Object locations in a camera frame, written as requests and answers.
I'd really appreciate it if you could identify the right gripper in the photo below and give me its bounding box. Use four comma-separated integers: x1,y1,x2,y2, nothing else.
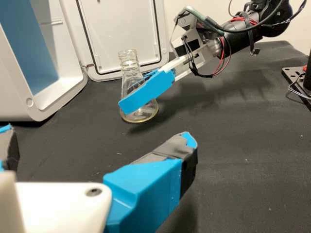
118,15,221,115

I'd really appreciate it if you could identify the incubator door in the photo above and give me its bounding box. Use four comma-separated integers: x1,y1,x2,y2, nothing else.
59,0,170,83

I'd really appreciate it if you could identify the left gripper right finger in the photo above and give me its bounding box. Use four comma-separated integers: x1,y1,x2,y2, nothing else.
103,131,199,233

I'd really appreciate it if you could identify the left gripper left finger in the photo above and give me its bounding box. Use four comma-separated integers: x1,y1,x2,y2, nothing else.
0,123,20,171

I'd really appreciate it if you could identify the clear flask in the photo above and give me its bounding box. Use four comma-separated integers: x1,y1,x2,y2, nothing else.
117,49,160,123

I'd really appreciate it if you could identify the black mounting plate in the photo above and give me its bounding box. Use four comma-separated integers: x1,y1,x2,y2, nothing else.
281,48,311,110

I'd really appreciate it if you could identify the white incubator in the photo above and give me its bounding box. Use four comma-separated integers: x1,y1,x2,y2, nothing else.
0,0,88,122

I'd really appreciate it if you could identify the black cable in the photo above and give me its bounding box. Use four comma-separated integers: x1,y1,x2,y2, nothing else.
242,11,260,56
287,72,311,100
206,0,308,33

